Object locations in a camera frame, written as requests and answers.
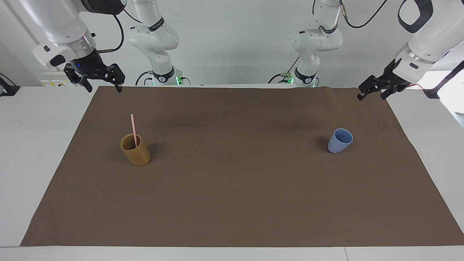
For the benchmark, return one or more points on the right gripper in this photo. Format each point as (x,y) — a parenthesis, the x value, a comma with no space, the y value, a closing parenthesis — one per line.
(87,63)

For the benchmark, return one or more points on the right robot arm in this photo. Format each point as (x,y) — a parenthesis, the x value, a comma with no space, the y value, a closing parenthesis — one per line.
(61,25)

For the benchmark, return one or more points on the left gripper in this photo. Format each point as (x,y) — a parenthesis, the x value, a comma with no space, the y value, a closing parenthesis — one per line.
(393,78)

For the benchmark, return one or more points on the blue cup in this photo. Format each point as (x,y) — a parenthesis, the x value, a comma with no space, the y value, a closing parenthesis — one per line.
(339,143)

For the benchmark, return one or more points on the brown cup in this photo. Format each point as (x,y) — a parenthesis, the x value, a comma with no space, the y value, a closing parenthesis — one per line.
(137,154)

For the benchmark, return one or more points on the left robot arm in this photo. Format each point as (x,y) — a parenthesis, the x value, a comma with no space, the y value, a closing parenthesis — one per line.
(435,32)

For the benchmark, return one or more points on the black stand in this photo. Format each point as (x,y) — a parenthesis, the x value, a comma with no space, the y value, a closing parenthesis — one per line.
(8,88)
(447,78)

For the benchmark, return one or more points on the pink straw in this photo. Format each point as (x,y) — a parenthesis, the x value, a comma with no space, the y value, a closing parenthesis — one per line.
(133,128)

